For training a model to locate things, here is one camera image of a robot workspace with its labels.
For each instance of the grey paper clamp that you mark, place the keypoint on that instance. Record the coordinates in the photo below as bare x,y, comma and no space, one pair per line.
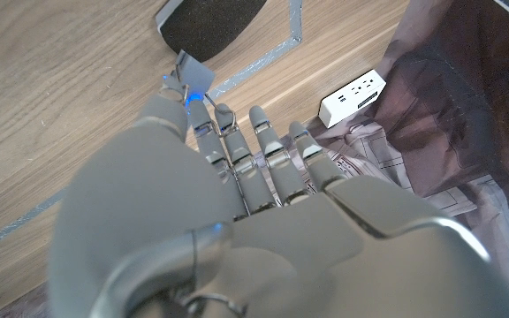
195,73

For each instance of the black felt eraser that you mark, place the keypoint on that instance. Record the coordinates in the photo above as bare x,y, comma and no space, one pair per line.
210,26

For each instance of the printed sofa backdrop curtain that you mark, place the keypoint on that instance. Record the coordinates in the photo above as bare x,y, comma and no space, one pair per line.
458,110

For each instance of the white power strip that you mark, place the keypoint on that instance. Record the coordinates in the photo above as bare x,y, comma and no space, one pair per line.
351,99

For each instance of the grey tape rectangle outline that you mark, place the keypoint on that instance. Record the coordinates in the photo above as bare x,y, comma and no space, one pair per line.
296,17

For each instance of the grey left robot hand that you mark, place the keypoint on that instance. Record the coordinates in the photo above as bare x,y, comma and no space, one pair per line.
157,212

